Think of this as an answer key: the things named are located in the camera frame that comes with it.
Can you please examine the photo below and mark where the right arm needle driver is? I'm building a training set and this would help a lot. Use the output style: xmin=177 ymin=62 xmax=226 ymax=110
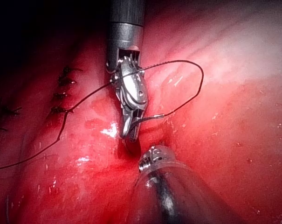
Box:
xmin=105 ymin=46 xmax=149 ymax=116

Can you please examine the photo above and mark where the curved steel needle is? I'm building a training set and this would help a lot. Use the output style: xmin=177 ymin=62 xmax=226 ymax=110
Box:
xmin=130 ymin=113 xmax=166 ymax=129

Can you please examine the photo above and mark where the tissue pad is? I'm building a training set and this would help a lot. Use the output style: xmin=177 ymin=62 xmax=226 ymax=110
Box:
xmin=0 ymin=0 xmax=282 ymax=224

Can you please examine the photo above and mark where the black stitching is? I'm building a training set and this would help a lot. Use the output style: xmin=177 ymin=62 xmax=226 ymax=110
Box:
xmin=49 ymin=66 xmax=83 ymax=115
xmin=0 ymin=99 xmax=23 ymax=151

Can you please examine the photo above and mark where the right arm needle driver jaw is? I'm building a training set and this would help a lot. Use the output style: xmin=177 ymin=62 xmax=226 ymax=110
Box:
xmin=119 ymin=111 xmax=133 ymax=139
xmin=128 ymin=113 xmax=143 ymax=143

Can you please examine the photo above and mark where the black thread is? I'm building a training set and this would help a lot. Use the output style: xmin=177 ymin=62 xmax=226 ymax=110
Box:
xmin=0 ymin=59 xmax=205 ymax=170

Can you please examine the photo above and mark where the left arm needle driver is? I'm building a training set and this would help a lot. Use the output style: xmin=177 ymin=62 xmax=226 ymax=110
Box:
xmin=138 ymin=144 xmax=176 ymax=174

